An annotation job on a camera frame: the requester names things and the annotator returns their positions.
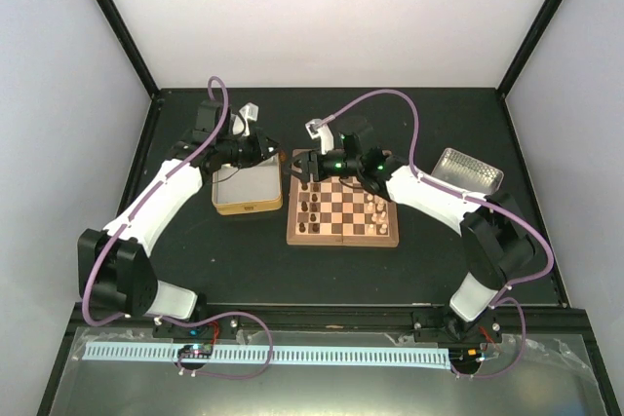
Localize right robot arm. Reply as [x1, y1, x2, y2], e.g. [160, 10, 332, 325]
[288, 118, 550, 341]

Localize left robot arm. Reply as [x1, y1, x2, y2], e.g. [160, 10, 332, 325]
[77, 100, 279, 337]

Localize wooden chess board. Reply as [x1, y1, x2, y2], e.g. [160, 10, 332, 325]
[287, 175, 400, 248]

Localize left controller board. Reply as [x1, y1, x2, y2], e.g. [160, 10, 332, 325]
[177, 344, 214, 359]

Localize controller board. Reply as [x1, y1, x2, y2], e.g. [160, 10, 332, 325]
[177, 344, 214, 359]
[448, 348, 491, 362]

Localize right controller board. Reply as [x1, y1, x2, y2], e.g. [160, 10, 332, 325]
[448, 348, 491, 362]

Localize yellow metal tin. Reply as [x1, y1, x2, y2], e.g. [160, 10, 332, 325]
[212, 155, 283, 216]

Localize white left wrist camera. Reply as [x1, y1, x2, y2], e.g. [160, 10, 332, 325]
[231, 102, 258, 137]

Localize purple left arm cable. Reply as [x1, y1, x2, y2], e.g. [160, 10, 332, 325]
[80, 76, 273, 381]

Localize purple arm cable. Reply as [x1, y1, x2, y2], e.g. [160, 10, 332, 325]
[80, 76, 273, 381]
[321, 89, 556, 381]

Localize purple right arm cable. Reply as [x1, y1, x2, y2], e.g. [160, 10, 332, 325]
[321, 89, 556, 381]

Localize white slotted cable duct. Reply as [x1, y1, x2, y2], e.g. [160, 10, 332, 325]
[82, 342, 450, 370]

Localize black frame post left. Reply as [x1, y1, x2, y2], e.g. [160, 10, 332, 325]
[96, 0, 160, 98]

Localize black frame post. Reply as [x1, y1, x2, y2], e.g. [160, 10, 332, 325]
[496, 0, 564, 97]
[96, 0, 160, 98]

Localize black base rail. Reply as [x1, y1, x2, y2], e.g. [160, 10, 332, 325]
[72, 302, 591, 339]

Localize black frame post right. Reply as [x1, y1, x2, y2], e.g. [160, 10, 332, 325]
[496, 0, 564, 97]

